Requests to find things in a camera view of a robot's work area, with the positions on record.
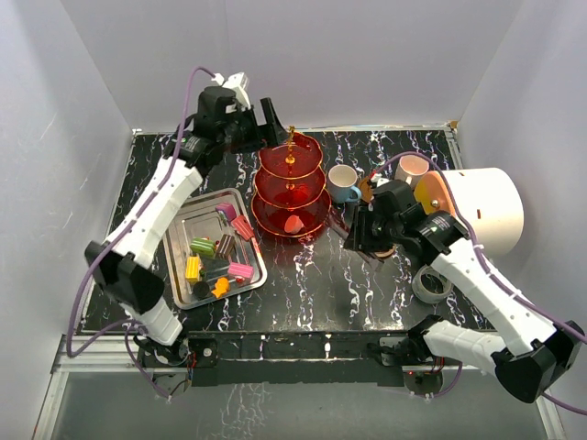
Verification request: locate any pink cake slice front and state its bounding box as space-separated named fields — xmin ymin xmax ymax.
xmin=227 ymin=262 xmax=255 ymax=280

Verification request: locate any orange fish cookie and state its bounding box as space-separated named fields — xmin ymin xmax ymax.
xmin=211 ymin=277 xmax=230 ymax=299

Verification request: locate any grey tape roll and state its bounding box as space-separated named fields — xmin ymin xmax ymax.
xmin=411 ymin=266 xmax=453 ymax=304

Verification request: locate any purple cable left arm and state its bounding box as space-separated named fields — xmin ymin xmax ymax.
xmin=65 ymin=66 xmax=226 ymax=400

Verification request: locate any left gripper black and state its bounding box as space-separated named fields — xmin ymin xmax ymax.
xmin=219 ymin=98 xmax=289 ymax=155

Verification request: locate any green layered cake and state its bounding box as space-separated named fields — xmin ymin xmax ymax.
xmin=189 ymin=237 xmax=216 ymax=259

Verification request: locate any pink and white teacup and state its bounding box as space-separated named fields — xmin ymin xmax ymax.
xmin=393 ymin=154 xmax=429 ymax=189

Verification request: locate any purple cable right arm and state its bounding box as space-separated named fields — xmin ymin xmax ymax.
xmin=371 ymin=151 xmax=587 ymax=416

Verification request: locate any yellow cake slice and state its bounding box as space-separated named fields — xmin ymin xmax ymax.
xmin=184 ymin=255 xmax=203 ymax=284

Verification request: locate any large white cylinder container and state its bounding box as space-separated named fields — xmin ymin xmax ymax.
xmin=414 ymin=168 xmax=524 ymax=258

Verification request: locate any stainless steel tray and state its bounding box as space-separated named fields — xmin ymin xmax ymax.
xmin=163 ymin=188 xmax=268 ymax=310

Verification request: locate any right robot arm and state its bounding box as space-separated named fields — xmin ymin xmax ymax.
xmin=344 ymin=181 xmax=586 ymax=403

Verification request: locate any brown chocolate cake slice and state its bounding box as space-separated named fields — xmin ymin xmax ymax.
xmin=216 ymin=234 xmax=236 ymax=260

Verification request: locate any blue and white teacup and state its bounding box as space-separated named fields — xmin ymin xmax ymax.
xmin=327 ymin=164 xmax=361 ymax=204

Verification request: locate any red three-tier dessert stand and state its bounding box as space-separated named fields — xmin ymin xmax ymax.
xmin=250 ymin=126 xmax=331 ymax=238

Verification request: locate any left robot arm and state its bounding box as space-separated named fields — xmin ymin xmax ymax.
xmin=85 ymin=72 xmax=288 ymax=366

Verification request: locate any brown saucer front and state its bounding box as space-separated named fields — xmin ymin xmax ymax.
xmin=373 ymin=245 xmax=396 ymax=260

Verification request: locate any brown saucer near cups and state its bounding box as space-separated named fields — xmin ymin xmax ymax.
xmin=358 ymin=177 xmax=373 ymax=204

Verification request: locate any magenta cake slice back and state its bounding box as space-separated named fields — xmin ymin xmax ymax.
xmin=216 ymin=203 xmax=237 ymax=223

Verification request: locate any red pink cake slice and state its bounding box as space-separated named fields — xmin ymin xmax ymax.
xmin=230 ymin=214 xmax=254 ymax=241

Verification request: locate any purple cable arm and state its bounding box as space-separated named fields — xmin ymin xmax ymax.
xmin=65 ymin=66 xmax=226 ymax=400
xmin=371 ymin=151 xmax=587 ymax=416

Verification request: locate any black round cookie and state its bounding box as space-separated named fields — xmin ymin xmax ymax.
xmin=192 ymin=281 xmax=211 ymax=301

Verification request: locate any pink cupcake with topping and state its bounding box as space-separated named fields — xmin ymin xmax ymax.
xmin=283 ymin=215 xmax=305 ymax=235

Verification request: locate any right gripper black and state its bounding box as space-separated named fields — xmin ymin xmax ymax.
xmin=345 ymin=203 xmax=403 ymax=252

